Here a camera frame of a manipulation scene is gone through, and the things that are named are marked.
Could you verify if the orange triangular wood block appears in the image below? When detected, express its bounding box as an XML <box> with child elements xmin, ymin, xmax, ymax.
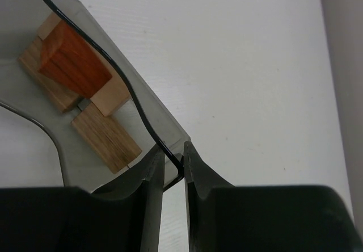
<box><xmin>39</xmin><ymin>21</ymin><xmax>112</xmax><ymax>98</ymax></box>

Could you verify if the short light wood block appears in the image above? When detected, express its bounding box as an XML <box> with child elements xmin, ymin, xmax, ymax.
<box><xmin>37</xmin><ymin>13</ymin><xmax>130</xmax><ymax>116</ymax></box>

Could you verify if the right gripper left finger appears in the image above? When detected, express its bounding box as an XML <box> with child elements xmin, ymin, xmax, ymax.
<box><xmin>1</xmin><ymin>146</ymin><xmax>164</xmax><ymax>251</ymax></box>

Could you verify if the smoky transparent plastic bin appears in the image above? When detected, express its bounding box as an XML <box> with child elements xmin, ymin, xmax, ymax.
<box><xmin>1</xmin><ymin>0</ymin><xmax>189</xmax><ymax>192</ymax></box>

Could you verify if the tan wood block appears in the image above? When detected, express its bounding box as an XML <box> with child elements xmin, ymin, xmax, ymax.
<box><xmin>71</xmin><ymin>103</ymin><xmax>142</xmax><ymax>174</ymax></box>

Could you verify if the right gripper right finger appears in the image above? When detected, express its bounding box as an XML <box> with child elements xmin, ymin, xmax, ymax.
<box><xmin>184</xmin><ymin>142</ymin><xmax>362</xmax><ymax>251</ymax></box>

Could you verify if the long light wood block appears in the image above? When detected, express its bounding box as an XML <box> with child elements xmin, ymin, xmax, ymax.
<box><xmin>18</xmin><ymin>39</ymin><xmax>83</xmax><ymax>114</ymax></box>

